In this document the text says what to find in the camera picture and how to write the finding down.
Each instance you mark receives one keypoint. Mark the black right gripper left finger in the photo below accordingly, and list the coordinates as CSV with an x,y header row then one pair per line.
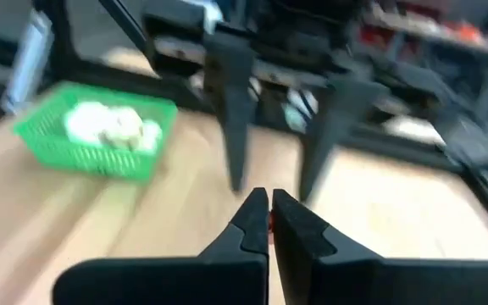
x,y
184,281

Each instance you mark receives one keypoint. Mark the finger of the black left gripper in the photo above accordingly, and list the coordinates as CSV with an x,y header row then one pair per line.
x,y
333,118
235,106

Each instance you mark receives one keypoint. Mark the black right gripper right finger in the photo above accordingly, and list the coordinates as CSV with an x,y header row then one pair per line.
x,y
375,281

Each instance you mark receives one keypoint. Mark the large white toy garlic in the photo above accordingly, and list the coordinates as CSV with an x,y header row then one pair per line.
x,y
87,120

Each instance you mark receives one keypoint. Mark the green plastic basket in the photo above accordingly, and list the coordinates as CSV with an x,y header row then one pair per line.
x,y
91,163

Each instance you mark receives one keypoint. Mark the white flat board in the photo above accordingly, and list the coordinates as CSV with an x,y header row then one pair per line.
x,y
28,63

